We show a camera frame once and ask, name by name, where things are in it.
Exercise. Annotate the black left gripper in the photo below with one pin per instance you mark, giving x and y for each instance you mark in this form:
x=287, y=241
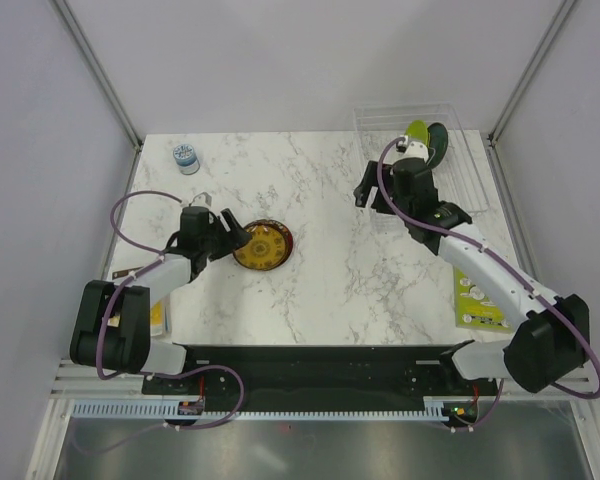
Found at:
x=233, y=226

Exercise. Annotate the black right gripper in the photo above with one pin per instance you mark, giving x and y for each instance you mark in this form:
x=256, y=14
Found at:
x=362, y=192

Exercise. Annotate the yellow patterned plate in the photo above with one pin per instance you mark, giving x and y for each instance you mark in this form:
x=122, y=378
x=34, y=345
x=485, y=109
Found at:
x=266, y=248

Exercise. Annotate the lime green plate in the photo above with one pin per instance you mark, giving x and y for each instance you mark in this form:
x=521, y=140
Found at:
x=418, y=131

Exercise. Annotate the dark green plate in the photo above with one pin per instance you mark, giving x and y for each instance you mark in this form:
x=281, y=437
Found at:
x=438, y=144

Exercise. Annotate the red floral plate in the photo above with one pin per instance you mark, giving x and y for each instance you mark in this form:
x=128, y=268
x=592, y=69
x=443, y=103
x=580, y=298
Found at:
x=289, y=242

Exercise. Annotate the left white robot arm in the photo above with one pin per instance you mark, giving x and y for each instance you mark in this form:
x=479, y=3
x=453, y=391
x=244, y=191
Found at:
x=112, y=330

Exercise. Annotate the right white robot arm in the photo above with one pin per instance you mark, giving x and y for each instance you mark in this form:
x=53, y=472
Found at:
x=551, y=332

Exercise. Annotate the blue white round jar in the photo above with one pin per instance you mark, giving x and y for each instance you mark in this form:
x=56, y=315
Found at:
x=186, y=159

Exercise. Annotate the yellow white booklet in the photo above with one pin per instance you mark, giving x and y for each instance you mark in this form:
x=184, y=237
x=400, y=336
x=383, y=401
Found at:
x=159, y=314

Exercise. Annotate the green printed booklet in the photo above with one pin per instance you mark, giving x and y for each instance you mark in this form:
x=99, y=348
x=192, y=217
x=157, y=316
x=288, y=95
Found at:
x=473, y=309

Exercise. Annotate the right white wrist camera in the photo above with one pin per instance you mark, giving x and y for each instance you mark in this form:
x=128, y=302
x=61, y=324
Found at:
x=413, y=148

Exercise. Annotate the white wire dish rack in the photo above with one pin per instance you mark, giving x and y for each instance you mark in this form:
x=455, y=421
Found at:
x=459, y=183

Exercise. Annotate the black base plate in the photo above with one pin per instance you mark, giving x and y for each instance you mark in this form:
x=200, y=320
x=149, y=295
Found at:
x=321, y=377

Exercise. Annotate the white slotted cable duct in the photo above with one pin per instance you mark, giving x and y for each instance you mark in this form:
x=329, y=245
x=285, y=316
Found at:
x=186, y=412

